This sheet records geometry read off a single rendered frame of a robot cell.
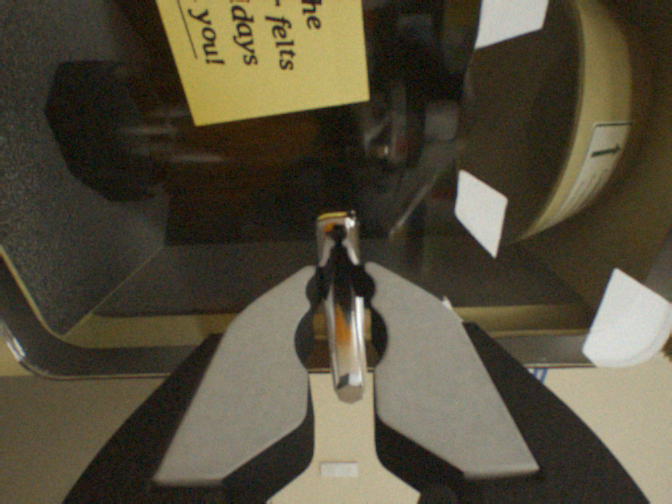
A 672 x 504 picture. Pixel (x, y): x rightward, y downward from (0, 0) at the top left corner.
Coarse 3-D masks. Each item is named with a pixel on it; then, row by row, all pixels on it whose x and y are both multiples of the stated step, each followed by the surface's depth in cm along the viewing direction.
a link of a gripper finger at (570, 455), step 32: (480, 352) 8; (512, 384) 7; (544, 384) 7; (512, 416) 6; (544, 416) 6; (576, 416) 6; (544, 448) 6; (576, 448) 6; (608, 448) 6; (480, 480) 6; (512, 480) 5; (544, 480) 5; (576, 480) 5; (608, 480) 5
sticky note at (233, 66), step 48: (192, 0) 12; (240, 0) 12; (288, 0) 12; (336, 0) 12; (192, 48) 13; (240, 48) 13; (288, 48) 13; (336, 48) 13; (192, 96) 14; (240, 96) 14; (288, 96) 14; (336, 96) 14
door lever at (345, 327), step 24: (336, 216) 11; (336, 240) 11; (336, 264) 12; (360, 264) 12; (336, 288) 12; (360, 288) 12; (336, 312) 13; (360, 312) 13; (336, 336) 13; (360, 336) 13; (336, 360) 14; (360, 360) 14; (336, 384) 14; (360, 384) 14
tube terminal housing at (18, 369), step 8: (0, 336) 21; (0, 344) 22; (664, 344) 21; (0, 352) 22; (8, 352) 22; (664, 352) 22; (0, 360) 22; (8, 360) 22; (16, 360) 22; (0, 368) 23; (8, 368) 23; (16, 368) 23; (24, 368) 23
